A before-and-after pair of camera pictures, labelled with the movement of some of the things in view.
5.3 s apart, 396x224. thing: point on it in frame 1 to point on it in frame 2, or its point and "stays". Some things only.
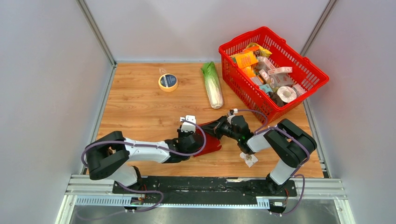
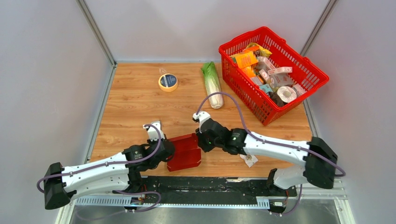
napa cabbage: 213,85 stays
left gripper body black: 183,135 to 152,143
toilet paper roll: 286,94 stays
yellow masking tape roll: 168,82 stays
